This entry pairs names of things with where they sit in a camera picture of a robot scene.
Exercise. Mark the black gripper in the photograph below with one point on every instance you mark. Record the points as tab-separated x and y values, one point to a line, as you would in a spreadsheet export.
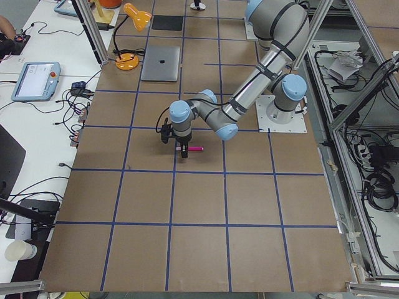
183	140

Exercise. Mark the pink pen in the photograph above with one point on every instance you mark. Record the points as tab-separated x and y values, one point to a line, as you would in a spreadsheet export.
191	148

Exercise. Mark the white computer mouse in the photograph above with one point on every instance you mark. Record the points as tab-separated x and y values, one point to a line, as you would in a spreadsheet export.
201	7

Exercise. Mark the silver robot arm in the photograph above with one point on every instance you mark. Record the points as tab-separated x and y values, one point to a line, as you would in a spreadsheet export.
283	27

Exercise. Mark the black mousepad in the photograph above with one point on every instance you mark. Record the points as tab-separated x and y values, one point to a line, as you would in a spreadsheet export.
167	23

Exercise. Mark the silver closed laptop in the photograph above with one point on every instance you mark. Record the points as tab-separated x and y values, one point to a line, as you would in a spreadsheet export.
161	64

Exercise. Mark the orange desk lamp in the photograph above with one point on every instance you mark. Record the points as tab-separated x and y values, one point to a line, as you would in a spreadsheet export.
128	55

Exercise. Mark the black power adapter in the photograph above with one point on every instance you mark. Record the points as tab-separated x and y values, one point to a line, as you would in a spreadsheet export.
104	26

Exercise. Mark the wooden stand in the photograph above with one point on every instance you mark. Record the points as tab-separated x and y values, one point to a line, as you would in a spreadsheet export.
102	15

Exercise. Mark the blue teach pendant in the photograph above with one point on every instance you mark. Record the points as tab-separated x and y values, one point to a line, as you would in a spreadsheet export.
65	7
37	82

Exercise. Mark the orange cylindrical container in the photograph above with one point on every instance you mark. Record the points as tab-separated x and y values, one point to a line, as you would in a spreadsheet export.
110	4

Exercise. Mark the white paper cup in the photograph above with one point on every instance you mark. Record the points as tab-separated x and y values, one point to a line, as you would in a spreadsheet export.
20	250

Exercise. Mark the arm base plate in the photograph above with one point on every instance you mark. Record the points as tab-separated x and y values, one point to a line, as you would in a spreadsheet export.
250	35
272	120

